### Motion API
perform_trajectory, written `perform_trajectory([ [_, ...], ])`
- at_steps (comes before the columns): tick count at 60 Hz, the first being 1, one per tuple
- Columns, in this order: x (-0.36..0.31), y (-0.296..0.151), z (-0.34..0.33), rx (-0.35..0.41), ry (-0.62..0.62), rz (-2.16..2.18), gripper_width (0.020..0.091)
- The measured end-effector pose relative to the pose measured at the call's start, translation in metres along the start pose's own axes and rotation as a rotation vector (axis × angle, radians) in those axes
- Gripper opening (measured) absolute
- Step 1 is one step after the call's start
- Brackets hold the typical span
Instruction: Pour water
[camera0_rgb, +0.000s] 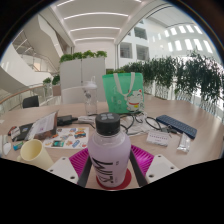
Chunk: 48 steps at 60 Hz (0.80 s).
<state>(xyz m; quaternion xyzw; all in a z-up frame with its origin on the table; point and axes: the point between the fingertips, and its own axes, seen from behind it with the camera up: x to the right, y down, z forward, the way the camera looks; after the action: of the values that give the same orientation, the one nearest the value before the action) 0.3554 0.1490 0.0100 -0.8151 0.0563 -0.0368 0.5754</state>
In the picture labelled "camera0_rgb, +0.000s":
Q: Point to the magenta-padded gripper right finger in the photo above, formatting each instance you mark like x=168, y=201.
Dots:
x=160, y=166

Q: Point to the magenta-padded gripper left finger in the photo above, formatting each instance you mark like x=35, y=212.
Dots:
x=65, y=168

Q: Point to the lilac drink bottle black cap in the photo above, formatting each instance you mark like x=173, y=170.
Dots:
x=110, y=150

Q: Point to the clear plastic water bottle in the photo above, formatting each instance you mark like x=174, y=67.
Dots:
x=90, y=98

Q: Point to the white sticker sheet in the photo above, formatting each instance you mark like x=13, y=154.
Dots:
x=65, y=140

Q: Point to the flat white box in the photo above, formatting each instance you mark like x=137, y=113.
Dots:
x=157, y=138

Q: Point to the clear plastic packet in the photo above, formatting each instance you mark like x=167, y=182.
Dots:
x=184, y=143

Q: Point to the cream yellow mug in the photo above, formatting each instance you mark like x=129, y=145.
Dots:
x=33, y=153

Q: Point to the flat round red coaster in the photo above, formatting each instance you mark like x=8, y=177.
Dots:
x=127, y=180

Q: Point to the dark blue keyboard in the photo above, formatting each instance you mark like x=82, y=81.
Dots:
x=176, y=126

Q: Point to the tablet in brown case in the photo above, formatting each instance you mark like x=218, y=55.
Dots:
x=43, y=126

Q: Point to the black power bank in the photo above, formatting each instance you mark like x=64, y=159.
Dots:
x=65, y=119

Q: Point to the teal marker pen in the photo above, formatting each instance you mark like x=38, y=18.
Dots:
x=18, y=146

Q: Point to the black notebook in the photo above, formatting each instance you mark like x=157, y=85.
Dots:
x=26, y=130

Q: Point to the white card packet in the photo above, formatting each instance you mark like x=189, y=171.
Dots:
x=15, y=133

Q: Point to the white computer mouse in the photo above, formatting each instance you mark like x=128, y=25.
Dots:
x=5, y=148

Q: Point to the white chair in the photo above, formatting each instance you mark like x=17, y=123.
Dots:
x=71, y=95

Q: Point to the black chair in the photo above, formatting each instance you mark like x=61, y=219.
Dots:
x=30, y=101

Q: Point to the green tote bag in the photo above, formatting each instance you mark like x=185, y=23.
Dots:
x=120, y=95

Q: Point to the planter box with plants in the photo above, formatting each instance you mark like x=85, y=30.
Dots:
x=51, y=83

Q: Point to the white cabinet with plants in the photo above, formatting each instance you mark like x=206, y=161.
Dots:
x=81, y=75

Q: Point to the row of green hedge plants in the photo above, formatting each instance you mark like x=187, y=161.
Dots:
x=186, y=75

